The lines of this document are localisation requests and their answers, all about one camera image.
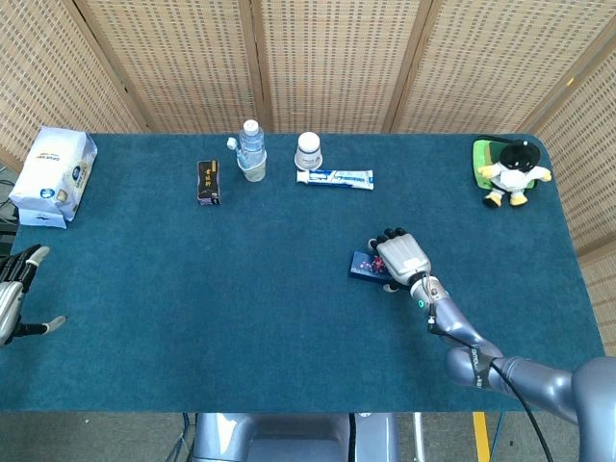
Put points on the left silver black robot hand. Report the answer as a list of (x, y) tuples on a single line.
[(9, 298)]

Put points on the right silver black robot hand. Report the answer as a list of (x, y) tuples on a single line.
[(404, 257)]

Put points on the blue glasses case grey lining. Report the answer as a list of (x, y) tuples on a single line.
[(358, 267)]

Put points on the white blue toothpaste tube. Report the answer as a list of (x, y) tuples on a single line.
[(341, 179)]

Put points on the green plush cushion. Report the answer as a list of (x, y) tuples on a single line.
[(481, 151)]

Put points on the black white plush toy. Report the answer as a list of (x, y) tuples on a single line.
[(512, 175)]

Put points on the white tissue pack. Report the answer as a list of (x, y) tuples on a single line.
[(53, 168)]

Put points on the upturned white blue paper cup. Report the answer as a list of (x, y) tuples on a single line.
[(308, 151)]

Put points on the metal table leg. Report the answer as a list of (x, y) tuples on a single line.
[(418, 438)]

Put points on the blue felt table cloth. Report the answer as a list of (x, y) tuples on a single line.
[(192, 289)]

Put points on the clear plastic water bottle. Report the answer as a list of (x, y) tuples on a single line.
[(252, 142)]

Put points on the woven bamboo folding screen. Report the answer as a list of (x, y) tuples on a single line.
[(337, 62)]

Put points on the light blue toothbrush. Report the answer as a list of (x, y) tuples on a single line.
[(232, 142)]

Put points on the small dark cardboard box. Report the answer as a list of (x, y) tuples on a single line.
[(209, 183)]

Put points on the grey-blue robot torso base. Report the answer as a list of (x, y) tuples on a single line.
[(289, 438)]

